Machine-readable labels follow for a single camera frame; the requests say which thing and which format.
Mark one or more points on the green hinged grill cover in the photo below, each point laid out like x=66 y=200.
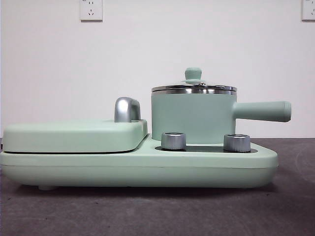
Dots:
x=73 y=135

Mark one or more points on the white wall socket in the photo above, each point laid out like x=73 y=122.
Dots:
x=91 y=11
x=308 y=9

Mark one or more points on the green breakfast machine base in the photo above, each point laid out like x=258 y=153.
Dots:
x=73 y=169

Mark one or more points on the glass lid with green knob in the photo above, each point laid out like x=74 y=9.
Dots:
x=193 y=73

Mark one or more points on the silver control knob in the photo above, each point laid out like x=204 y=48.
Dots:
x=236 y=143
x=173 y=141

